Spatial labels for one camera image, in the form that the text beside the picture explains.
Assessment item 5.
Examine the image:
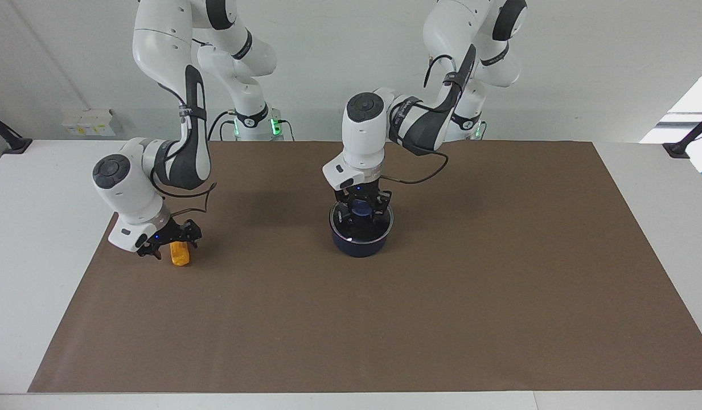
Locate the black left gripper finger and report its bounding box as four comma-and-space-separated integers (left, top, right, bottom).
335, 191, 354, 228
372, 188, 392, 224

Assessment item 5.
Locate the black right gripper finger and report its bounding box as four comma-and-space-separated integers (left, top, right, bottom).
137, 231, 170, 260
170, 219, 202, 248

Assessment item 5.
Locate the glass lid with blue knob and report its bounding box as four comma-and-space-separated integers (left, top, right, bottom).
330, 198, 395, 240

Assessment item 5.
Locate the brown table mat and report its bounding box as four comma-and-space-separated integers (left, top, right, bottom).
27, 141, 702, 393

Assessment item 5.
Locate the black clamp stand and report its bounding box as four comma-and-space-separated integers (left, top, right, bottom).
662, 111, 702, 159
0, 109, 33, 154

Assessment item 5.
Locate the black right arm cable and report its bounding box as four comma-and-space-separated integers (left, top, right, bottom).
151, 168, 217, 217

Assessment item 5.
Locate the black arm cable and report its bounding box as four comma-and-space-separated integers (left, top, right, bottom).
151, 168, 217, 217
385, 54, 449, 186

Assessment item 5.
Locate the black pot with blue handle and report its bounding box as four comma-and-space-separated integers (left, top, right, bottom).
329, 202, 395, 259

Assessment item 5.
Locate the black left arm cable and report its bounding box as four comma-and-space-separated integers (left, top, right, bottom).
385, 54, 449, 186

